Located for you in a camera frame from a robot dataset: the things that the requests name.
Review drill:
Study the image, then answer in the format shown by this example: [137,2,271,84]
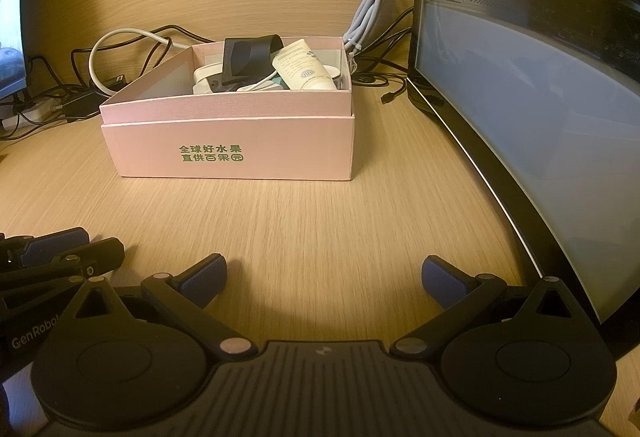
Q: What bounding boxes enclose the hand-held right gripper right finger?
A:
[391,254,577,359]

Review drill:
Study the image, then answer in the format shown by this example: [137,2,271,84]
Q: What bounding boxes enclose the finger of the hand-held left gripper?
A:
[0,238,126,314]
[0,227,90,268]

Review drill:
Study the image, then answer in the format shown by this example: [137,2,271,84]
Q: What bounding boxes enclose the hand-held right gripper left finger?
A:
[70,253,254,359]

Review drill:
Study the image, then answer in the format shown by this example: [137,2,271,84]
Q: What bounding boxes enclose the pink cardboard box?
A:
[99,36,357,182]

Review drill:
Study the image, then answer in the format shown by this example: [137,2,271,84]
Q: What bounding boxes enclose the white charger plug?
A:
[191,63,224,95]

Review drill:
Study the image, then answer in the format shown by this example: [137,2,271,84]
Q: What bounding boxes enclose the black cylinder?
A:
[221,35,284,86]

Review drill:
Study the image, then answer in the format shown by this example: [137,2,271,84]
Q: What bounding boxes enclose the white cream tube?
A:
[271,39,342,91]

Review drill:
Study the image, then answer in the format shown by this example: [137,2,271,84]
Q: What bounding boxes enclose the white power strip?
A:
[0,97,63,130]

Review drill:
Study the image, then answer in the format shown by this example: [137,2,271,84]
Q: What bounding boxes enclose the black power adapter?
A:
[61,89,105,118]

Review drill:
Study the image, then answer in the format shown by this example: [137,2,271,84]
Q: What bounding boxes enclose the computer case with glass panel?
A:
[406,0,640,324]

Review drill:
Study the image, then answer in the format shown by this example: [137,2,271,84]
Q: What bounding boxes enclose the computer monitor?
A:
[0,0,29,100]

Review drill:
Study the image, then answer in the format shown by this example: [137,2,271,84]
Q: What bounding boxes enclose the white cable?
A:
[89,28,173,96]

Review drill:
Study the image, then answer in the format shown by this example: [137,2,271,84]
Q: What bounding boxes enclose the black cable with plug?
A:
[350,7,417,106]

